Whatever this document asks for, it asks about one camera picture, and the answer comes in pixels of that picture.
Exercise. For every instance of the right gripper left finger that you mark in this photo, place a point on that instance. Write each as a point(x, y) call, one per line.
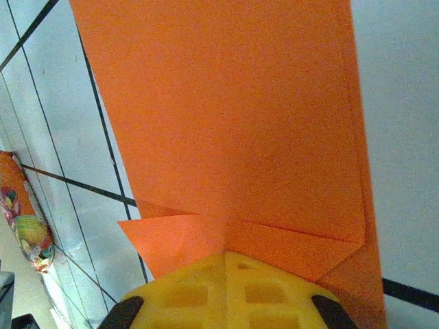
point(185, 294)

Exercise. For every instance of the orange cloth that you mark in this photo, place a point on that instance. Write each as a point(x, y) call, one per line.
point(233, 120)

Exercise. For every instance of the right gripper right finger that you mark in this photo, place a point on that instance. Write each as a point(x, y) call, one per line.
point(274, 298)

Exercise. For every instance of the colourful snack bag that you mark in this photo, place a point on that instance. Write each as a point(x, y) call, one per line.
point(24, 222)

